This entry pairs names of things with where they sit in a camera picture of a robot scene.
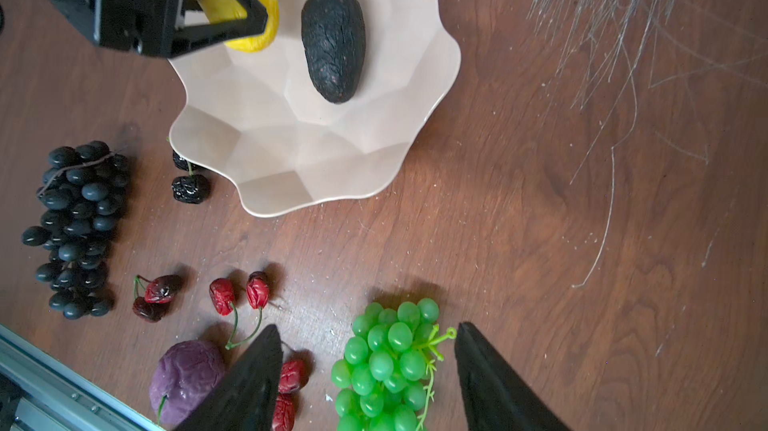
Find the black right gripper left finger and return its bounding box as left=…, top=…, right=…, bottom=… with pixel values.
left=176, top=324, right=283, bottom=431

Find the pink scalloped fruit bowl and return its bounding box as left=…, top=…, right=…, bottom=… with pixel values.
left=169, top=0, right=461, bottom=217

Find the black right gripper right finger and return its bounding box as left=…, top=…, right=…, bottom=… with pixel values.
left=454, top=322, right=569, bottom=431

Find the red cherry pair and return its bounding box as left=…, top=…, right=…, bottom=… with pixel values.
left=132, top=274, right=184, bottom=323
left=271, top=359, right=307, bottom=431
left=208, top=271, right=271, bottom=350

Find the black fake avocado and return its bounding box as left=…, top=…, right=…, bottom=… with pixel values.
left=301, top=0, right=367, bottom=104

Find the aluminium mounting rail frame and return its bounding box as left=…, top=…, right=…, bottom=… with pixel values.
left=1, top=326, right=160, bottom=430

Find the black cherry pair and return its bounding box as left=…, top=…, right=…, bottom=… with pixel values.
left=171, top=151, right=211, bottom=204

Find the green grape bunch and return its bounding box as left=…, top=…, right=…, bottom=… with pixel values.
left=330, top=298, right=457, bottom=431

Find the yellow fake lemon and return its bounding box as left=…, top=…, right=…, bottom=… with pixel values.
left=197, top=0, right=280, bottom=53

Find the dark purple grape bunch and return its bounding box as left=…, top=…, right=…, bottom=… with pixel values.
left=21, top=140, right=130, bottom=320

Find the purple fake fig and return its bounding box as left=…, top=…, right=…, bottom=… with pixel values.
left=149, top=340, right=226, bottom=427

